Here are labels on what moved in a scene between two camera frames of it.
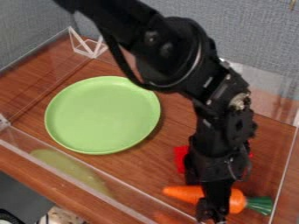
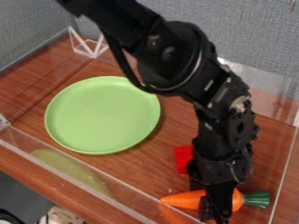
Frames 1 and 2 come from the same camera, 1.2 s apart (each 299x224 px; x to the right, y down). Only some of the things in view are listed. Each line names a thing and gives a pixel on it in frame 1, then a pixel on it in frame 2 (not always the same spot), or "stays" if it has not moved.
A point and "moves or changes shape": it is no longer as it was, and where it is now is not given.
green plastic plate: (100, 115) stays
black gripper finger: (212, 206) stays
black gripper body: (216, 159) stays
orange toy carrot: (192, 193) moves or changes shape
